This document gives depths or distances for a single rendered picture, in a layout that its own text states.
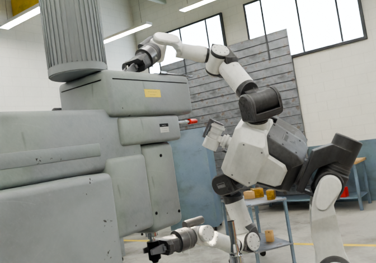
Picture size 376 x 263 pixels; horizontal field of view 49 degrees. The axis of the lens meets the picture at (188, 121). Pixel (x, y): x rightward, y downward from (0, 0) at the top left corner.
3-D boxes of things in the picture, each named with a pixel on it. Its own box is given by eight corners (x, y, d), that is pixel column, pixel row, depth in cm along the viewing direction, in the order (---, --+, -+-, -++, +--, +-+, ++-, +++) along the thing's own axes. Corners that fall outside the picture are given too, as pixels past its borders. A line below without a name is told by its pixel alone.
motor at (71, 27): (83, 83, 156) (71, 0, 158) (120, 71, 144) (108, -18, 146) (36, 81, 140) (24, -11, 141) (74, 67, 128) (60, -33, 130)
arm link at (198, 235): (179, 250, 171) (200, 243, 178) (196, 249, 163) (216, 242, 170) (173, 222, 172) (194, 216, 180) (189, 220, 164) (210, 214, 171)
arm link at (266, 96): (261, 75, 171) (280, 97, 163) (256, 90, 178) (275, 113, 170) (238, 82, 167) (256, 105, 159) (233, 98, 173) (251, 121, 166)
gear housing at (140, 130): (137, 146, 178) (134, 123, 179) (182, 139, 164) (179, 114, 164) (75, 154, 151) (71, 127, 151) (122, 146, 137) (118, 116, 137)
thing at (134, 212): (108, 226, 158) (99, 159, 160) (156, 226, 144) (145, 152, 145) (67, 240, 143) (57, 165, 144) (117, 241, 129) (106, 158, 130)
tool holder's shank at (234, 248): (229, 254, 140) (224, 221, 141) (238, 252, 141) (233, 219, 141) (233, 256, 137) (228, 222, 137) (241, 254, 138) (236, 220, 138)
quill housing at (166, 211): (146, 222, 172) (135, 146, 174) (186, 222, 160) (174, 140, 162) (113, 234, 157) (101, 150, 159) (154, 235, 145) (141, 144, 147)
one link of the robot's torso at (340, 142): (360, 142, 173) (320, 126, 177) (366, 144, 161) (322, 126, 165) (333, 203, 176) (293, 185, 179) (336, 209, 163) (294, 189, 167)
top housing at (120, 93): (147, 122, 187) (142, 87, 188) (194, 113, 172) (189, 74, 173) (61, 128, 149) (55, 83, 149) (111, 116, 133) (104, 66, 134)
